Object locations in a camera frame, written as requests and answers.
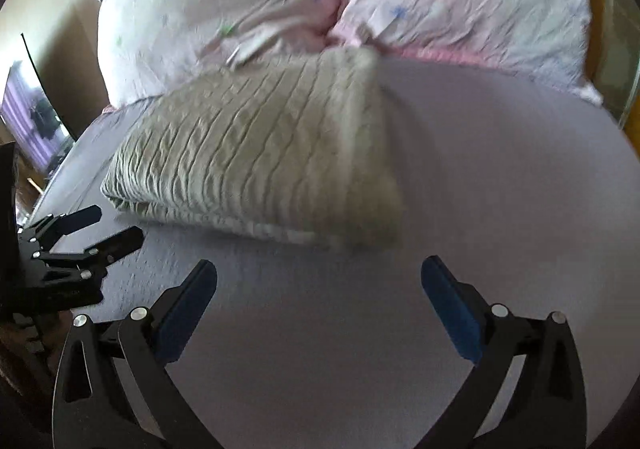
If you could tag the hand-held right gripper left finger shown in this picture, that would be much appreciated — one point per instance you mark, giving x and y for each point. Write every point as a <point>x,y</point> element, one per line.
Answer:
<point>182,314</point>

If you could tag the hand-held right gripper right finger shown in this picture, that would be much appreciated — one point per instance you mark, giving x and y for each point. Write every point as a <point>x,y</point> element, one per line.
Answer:
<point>452,310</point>

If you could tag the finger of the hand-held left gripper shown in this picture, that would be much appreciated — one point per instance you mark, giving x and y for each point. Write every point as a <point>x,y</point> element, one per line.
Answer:
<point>125,241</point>
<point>85,217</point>

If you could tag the lavender bed sheet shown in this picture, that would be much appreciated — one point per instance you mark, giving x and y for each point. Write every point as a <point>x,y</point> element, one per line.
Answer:
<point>350,309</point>

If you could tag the flat screen television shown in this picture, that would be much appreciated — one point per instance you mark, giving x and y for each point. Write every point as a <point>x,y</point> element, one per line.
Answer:
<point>30,114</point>

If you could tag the wooden headboard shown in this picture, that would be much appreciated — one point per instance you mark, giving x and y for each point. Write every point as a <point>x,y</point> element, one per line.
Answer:
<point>595,14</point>

